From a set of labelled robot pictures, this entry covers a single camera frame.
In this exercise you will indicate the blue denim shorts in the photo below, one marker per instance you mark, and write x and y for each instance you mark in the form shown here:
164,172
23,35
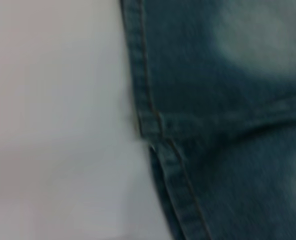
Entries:
225,137

